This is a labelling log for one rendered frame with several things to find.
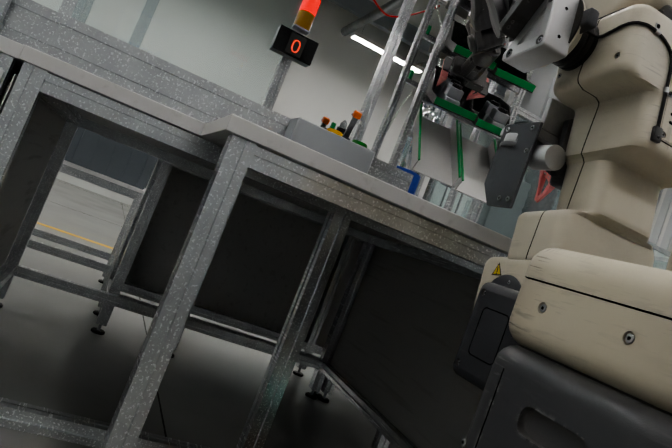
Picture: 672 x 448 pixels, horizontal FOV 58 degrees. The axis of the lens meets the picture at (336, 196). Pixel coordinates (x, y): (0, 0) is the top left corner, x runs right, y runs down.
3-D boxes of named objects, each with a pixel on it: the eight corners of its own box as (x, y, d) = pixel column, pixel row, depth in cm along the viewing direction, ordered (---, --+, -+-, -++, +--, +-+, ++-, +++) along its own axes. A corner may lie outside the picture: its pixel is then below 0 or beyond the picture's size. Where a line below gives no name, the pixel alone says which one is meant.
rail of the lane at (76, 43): (400, 211, 155) (415, 172, 156) (44, 57, 125) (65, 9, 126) (391, 209, 160) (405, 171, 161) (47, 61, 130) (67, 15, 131)
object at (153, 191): (494, 449, 329) (547, 301, 335) (89, 332, 254) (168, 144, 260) (457, 421, 364) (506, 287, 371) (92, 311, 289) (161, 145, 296)
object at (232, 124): (610, 297, 131) (614, 284, 131) (225, 129, 100) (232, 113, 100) (444, 250, 196) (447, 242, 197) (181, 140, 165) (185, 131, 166)
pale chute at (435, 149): (452, 187, 168) (461, 176, 166) (410, 169, 166) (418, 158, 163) (450, 130, 189) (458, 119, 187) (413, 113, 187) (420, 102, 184)
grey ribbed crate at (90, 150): (145, 190, 326) (161, 151, 328) (25, 145, 305) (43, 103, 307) (142, 187, 366) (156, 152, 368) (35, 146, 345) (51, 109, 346)
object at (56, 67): (582, 298, 167) (585, 288, 168) (18, 58, 116) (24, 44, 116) (375, 236, 299) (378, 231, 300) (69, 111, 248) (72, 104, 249)
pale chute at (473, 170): (494, 207, 174) (503, 196, 171) (454, 190, 171) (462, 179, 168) (487, 149, 195) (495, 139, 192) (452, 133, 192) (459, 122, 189)
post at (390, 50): (333, 211, 282) (438, -55, 293) (325, 208, 281) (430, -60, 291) (330, 211, 286) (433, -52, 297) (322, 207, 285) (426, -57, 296)
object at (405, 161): (424, 177, 260) (455, 97, 263) (397, 164, 255) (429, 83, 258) (410, 176, 273) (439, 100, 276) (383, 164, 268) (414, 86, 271)
